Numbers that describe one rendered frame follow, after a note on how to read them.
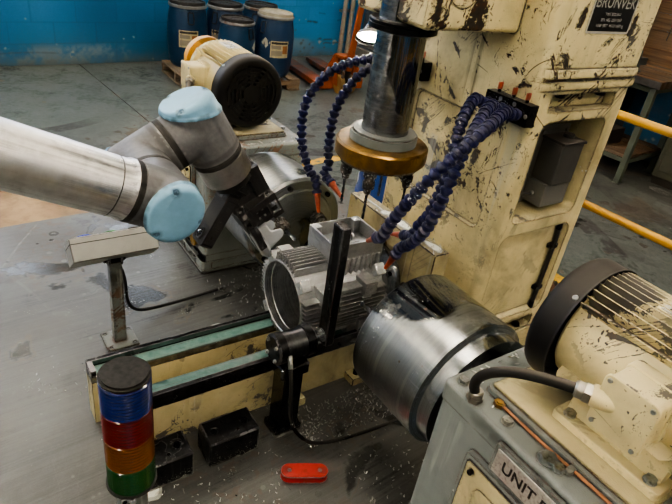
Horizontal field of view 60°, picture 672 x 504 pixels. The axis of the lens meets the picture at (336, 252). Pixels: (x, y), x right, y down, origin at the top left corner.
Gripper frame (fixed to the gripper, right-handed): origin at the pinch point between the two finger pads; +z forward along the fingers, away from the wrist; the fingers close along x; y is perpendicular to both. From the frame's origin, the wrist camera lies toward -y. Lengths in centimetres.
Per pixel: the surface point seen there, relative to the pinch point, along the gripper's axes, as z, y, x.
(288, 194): 3.0, 14.0, 14.8
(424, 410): 6.1, 2.7, -45.5
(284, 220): 6.9, 9.9, 12.8
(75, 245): -15.0, -28.3, 17.5
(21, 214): 70, -67, 212
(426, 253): 9.1, 25.6, -18.6
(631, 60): -6, 78, -24
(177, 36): 136, 104, 482
